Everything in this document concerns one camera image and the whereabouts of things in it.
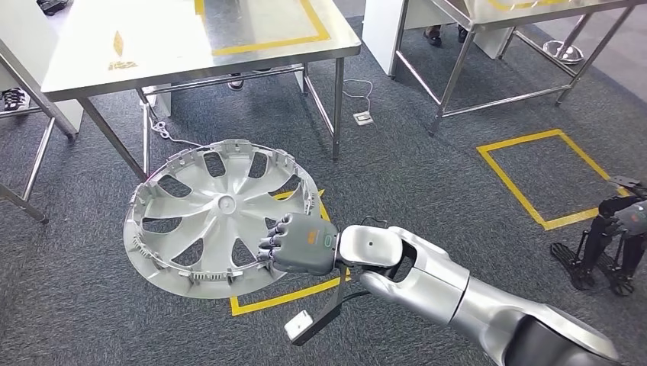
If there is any steel frame table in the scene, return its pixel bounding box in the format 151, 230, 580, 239
0, 0, 85, 226

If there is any yellow floor tape square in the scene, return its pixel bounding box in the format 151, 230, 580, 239
230, 189, 352, 318

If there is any white desk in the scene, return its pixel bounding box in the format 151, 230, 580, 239
362, 0, 517, 77

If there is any white cable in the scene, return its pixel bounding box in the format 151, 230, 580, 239
149, 117, 203, 150
343, 78, 374, 114

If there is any steel workbench table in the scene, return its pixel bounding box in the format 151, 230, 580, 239
391, 0, 647, 136
40, 0, 362, 183

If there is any silver wheel hubcap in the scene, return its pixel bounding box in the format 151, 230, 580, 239
122, 139, 330, 300

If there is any steel stanchion base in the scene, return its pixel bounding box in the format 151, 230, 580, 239
543, 40, 584, 66

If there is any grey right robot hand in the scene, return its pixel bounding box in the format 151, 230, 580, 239
256, 212, 340, 277

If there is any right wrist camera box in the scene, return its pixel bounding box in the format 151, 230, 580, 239
284, 268, 349, 347

